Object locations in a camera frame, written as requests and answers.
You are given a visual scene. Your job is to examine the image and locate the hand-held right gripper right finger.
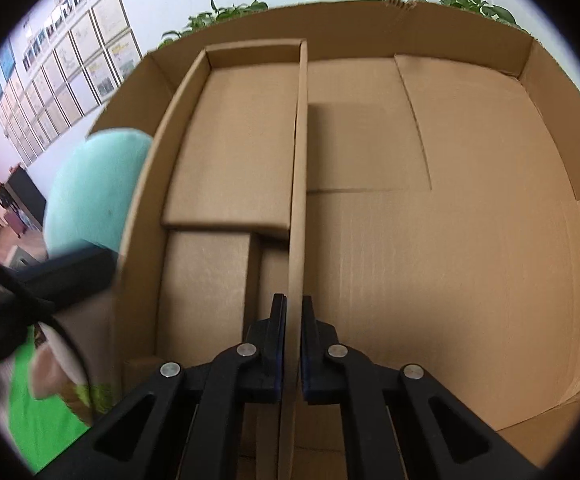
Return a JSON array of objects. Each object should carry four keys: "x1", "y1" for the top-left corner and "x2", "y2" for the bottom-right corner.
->
[{"x1": 300, "y1": 295, "x2": 541, "y2": 480}]

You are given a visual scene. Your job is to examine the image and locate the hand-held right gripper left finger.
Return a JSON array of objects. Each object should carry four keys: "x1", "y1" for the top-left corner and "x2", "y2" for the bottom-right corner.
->
[{"x1": 35, "y1": 292, "x2": 289, "y2": 480}]

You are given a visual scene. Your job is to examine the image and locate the large cardboard box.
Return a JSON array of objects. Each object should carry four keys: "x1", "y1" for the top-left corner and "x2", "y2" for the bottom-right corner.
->
[{"x1": 87, "y1": 0, "x2": 580, "y2": 480}]

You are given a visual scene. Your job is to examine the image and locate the narrow cardboard tray box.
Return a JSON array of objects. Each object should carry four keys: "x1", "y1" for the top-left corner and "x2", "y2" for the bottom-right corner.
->
[{"x1": 110, "y1": 38, "x2": 311, "y2": 480}]

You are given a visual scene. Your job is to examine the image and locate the mint and pink plush toy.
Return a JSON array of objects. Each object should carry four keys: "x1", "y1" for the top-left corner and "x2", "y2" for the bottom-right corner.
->
[{"x1": 29, "y1": 129, "x2": 155, "y2": 426}]

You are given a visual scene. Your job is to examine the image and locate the black cabinet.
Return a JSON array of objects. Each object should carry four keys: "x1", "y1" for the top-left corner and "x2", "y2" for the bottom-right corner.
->
[{"x1": 0, "y1": 164, "x2": 48, "y2": 233}]

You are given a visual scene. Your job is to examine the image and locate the leafy green potted plant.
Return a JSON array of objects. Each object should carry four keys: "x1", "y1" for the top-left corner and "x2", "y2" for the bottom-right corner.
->
[{"x1": 160, "y1": 0, "x2": 271, "y2": 43}]

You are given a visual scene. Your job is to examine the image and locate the green plant in red pot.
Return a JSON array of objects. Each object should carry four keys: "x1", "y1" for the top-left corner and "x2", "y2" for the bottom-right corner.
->
[{"x1": 407, "y1": 0, "x2": 531, "y2": 31}]

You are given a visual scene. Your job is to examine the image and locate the black cable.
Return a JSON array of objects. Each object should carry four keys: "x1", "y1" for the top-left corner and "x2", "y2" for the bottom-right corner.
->
[{"x1": 0, "y1": 247, "x2": 97, "y2": 411}]

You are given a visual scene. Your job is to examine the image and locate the wall of framed certificates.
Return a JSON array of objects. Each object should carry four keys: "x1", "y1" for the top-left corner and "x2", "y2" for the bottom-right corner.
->
[{"x1": 0, "y1": 0, "x2": 143, "y2": 166}]

